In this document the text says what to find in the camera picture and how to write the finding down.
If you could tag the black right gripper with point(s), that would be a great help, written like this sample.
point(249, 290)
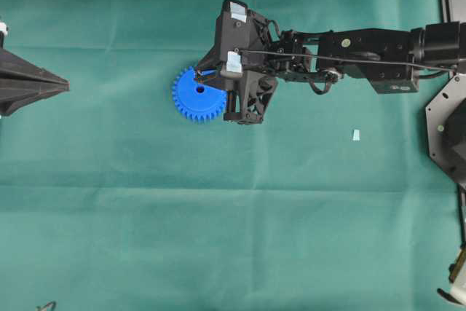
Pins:
point(247, 75)

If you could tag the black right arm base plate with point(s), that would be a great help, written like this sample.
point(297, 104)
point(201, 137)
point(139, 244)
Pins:
point(445, 117)

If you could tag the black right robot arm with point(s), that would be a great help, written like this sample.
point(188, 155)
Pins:
point(391, 61)

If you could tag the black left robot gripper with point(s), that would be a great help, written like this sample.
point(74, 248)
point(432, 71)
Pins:
point(23, 83)

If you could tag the yellow white clamp tool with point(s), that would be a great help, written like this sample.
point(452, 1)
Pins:
point(456, 295)

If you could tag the small dark wire clip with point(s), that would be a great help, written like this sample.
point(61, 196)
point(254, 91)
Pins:
point(49, 306)

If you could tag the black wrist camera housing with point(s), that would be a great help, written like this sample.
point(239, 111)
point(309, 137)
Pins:
point(238, 27)

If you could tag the small pale tape piece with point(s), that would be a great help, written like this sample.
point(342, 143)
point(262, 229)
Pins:
point(356, 135)

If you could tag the blue plastic gear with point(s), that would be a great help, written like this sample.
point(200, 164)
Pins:
point(197, 102)

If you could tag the green table cloth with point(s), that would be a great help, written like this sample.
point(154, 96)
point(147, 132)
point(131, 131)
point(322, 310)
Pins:
point(111, 200)

